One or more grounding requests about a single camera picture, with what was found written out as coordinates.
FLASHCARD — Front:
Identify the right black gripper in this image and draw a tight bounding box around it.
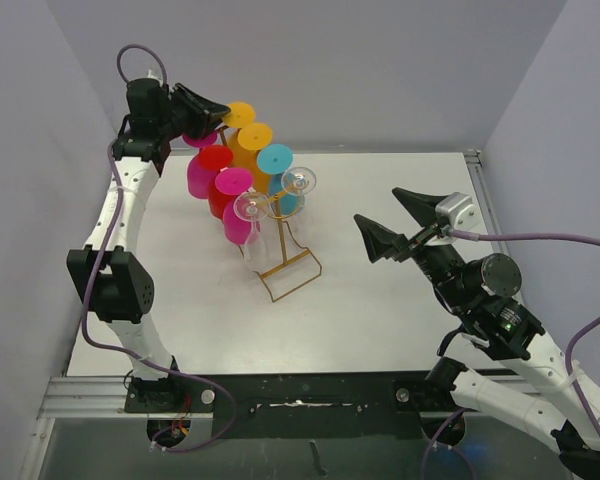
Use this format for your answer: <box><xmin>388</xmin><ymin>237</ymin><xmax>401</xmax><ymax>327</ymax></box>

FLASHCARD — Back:
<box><xmin>353</xmin><ymin>187</ymin><xmax>471</xmax><ymax>310</ymax></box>

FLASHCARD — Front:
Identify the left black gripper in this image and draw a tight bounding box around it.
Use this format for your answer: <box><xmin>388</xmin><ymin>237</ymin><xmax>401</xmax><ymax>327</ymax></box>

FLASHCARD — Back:
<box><xmin>156</xmin><ymin>84</ymin><xmax>229</xmax><ymax>141</ymax></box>

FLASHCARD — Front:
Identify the orange plastic wine glass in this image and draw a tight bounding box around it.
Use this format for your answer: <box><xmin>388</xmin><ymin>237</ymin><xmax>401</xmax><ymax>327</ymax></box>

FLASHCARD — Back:
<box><xmin>238</xmin><ymin>122</ymin><xmax>273</xmax><ymax>193</ymax></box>
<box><xmin>223</xmin><ymin>101</ymin><xmax>256</xmax><ymax>168</ymax></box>

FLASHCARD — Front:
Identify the red plastic wine glass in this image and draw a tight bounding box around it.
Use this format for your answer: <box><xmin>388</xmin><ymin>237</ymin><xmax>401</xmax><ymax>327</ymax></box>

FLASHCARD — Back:
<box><xmin>198</xmin><ymin>145</ymin><xmax>233</xmax><ymax>219</ymax></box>

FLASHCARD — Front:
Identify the pink plastic wine glass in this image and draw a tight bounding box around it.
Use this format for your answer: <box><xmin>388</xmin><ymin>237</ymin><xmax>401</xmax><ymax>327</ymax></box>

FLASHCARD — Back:
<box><xmin>215</xmin><ymin>167</ymin><xmax>254</xmax><ymax>246</ymax></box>
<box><xmin>182</xmin><ymin>132</ymin><xmax>218</xmax><ymax>199</ymax></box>

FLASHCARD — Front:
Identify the teal plastic wine glass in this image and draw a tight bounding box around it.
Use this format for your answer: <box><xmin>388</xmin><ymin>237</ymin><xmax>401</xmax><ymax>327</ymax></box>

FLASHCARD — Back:
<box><xmin>257</xmin><ymin>144</ymin><xmax>293</xmax><ymax>217</ymax></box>

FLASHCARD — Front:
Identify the clear wine glass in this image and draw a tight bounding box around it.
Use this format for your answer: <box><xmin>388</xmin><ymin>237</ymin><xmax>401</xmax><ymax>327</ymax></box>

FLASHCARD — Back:
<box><xmin>234</xmin><ymin>191</ymin><xmax>272</xmax><ymax>273</ymax></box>
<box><xmin>280</xmin><ymin>166</ymin><xmax>317</xmax><ymax>234</ymax></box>

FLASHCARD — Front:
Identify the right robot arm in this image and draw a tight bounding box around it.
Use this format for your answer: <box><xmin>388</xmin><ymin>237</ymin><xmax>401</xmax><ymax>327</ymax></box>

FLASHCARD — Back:
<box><xmin>354</xmin><ymin>188</ymin><xmax>600</xmax><ymax>479</ymax></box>

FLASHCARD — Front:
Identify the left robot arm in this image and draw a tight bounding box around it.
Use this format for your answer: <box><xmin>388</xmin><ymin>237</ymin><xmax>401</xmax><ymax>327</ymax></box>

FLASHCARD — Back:
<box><xmin>66</xmin><ymin>78</ymin><xmax>230</xmax><ymax>411</ymax></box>

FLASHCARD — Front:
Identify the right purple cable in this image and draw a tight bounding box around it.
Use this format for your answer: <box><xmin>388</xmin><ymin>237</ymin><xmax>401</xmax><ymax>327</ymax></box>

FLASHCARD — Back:
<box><xmin>419</xmin><ymin>227</ymin><xmax>600</xmax><ymax>480</ymax></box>

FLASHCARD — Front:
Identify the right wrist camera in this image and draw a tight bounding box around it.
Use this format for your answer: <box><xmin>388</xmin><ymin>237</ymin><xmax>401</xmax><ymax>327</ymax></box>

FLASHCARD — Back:
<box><xmin>426</xmin><ymin>192</ymin><xmax>479</xmax><ymax>247</ymax></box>

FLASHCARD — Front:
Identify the gold wire wine glass rack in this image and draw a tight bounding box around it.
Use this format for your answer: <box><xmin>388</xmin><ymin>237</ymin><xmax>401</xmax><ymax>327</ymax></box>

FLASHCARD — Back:
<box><xmin>214</xmin><ymin>124</ymin><xmax>323</xmax><ymax>304</ymax></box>

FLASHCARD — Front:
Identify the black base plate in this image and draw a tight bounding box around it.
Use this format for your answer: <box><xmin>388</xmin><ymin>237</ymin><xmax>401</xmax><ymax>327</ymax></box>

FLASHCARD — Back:
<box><xmin>124</xmin><ymin>371</ymin><xmax>458</xmax><ymax>440</ymax></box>

